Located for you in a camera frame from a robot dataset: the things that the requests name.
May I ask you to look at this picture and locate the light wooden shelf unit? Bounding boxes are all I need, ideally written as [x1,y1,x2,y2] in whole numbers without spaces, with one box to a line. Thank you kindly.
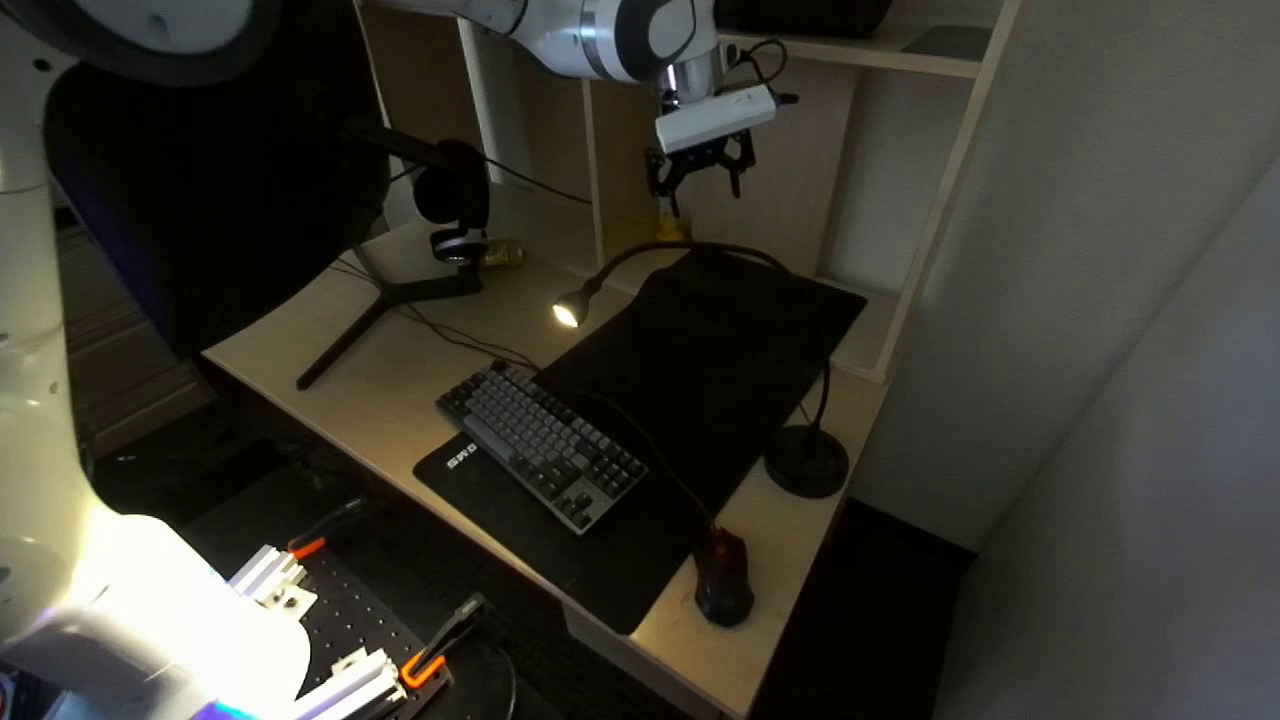
[351,0,1034,393]

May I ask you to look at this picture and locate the black desk mat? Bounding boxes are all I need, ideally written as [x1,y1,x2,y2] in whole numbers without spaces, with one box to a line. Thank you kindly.
[412,243,874,639]

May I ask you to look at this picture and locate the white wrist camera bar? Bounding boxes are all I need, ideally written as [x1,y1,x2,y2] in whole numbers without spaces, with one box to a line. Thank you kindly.
[654,82,784,159]

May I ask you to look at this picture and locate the orange black bar clamp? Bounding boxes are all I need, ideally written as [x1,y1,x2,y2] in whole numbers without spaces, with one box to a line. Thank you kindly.
[397,594,491,697]
[286,494,367,569]

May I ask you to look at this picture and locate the black perforated breadboard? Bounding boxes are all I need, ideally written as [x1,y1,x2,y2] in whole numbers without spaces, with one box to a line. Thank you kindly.
[131,436,696,720]

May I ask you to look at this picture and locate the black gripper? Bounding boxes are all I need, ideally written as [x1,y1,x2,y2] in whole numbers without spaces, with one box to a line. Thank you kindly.
[648,130,762,221]

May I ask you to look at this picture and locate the thin black hanging cable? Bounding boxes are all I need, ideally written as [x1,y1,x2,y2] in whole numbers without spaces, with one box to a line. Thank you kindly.
[483,148,597,214]

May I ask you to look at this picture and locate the grey mechanical keyboard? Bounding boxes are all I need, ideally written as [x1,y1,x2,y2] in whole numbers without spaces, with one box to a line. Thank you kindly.
[437,358,655,541]

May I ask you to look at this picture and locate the black zip case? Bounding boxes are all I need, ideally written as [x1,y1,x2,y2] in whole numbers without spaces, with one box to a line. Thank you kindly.
[712,0,897,42]

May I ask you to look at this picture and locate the black camera cable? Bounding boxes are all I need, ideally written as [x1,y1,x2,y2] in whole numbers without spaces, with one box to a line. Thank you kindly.
[738,37,804,114]

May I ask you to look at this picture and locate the black gooseneck desk lamp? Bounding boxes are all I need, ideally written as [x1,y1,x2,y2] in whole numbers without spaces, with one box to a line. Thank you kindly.
[548,237,853,503]

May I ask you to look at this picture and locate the black computer mouse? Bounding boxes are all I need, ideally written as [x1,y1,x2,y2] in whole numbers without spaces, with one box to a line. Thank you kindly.
[694,527,762,631]

